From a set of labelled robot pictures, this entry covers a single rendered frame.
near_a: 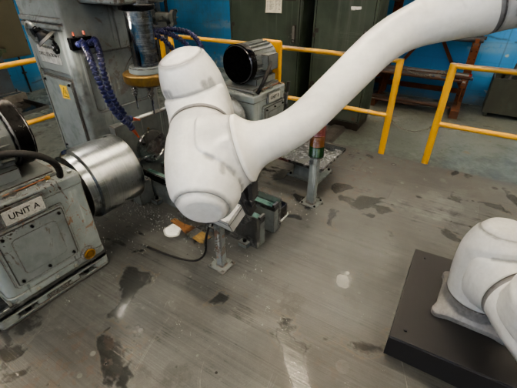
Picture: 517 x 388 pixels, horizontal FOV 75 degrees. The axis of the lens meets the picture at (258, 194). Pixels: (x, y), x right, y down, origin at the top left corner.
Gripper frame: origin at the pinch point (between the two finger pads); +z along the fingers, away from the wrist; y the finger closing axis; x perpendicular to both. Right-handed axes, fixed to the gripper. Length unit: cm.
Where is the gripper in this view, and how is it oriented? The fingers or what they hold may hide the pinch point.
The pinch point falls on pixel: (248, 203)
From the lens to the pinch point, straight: 84.9
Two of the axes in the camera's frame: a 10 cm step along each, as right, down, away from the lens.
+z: 2.4, 5.8, 7.8
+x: -5.2, 7.5, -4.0
